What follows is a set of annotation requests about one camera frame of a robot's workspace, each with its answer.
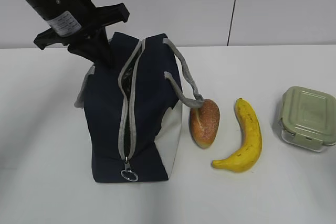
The green lidded glass container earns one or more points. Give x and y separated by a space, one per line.
307 118

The brown bread roll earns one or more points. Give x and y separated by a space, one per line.
204 123

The navy and white lunch bag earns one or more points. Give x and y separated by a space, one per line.
134 110

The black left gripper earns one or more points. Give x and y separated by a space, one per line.
79 25

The yellow banana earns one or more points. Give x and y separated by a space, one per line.
248 154

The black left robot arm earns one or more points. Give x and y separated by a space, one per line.
80 26

